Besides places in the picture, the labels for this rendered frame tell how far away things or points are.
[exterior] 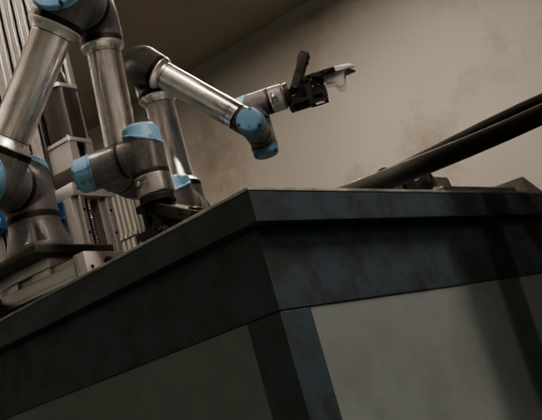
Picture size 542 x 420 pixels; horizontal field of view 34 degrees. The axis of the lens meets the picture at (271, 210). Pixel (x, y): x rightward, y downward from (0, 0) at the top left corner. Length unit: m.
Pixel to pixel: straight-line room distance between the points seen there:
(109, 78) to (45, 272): 0.44
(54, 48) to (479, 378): 1.15
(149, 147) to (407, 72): 4.22
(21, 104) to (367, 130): 4.24
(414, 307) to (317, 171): 5.03
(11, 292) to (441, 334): 1.12
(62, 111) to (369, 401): 1.51
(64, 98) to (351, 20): 4.00
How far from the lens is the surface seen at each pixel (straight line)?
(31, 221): 1.98
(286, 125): 6.29
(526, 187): 1.91
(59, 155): 2.30
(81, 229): 2.21
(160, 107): 2.59
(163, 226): 1.71
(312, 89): 2.52
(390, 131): 5.86
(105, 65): 1.99
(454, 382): 1.13
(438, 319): 1.14
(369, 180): 1.21
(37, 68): 1.91
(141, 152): 1.76
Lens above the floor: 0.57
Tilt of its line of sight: 13 degrees up
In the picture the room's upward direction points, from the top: 16 degrees counter-clockwise
